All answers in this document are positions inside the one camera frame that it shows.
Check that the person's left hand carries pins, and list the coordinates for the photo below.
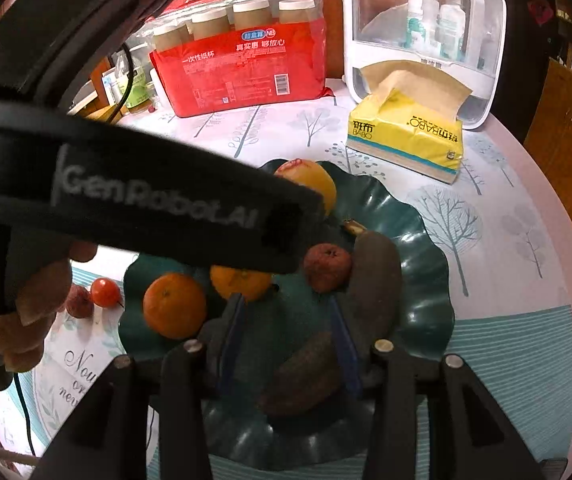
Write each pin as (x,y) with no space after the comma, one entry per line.
(22,333)

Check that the white cosmetic storage box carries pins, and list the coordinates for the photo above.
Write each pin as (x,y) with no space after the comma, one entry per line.
(463,38)

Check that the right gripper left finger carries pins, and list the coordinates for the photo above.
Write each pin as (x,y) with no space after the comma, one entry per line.
(190,373)

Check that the large yellow orange with sticker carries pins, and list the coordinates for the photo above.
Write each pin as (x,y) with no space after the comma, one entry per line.
(311,175)

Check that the small white blue carton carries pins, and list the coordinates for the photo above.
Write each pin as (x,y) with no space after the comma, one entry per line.
(109,82)

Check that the red paper cup package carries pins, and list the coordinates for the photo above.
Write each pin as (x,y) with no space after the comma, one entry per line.
(214,55)

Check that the clear bottle green label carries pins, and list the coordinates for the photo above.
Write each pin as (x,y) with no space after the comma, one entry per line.
(135,76)

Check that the large mandarin orange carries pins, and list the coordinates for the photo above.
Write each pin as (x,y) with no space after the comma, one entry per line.
(175,306)

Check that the reddish brown lychee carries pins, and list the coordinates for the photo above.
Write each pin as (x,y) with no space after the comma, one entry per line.
(326,267)

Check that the yellow flat box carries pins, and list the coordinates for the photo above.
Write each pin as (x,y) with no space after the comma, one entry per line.
(90,107)

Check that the yellow tissue pack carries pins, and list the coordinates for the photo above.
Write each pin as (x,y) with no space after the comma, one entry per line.
(409,118)

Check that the dark green scalloped plate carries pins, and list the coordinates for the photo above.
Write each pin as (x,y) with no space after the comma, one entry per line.
(280,323)

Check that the overripe dark banana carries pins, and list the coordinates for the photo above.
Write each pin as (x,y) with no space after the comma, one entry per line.
(313,372)

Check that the red cherry tomato near plate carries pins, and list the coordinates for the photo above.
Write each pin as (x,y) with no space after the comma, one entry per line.
(105,293)

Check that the medium mandarin orange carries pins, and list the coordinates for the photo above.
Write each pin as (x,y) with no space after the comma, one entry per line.
(252,285)

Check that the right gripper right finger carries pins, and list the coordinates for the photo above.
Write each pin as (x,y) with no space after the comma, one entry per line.
(374,364)

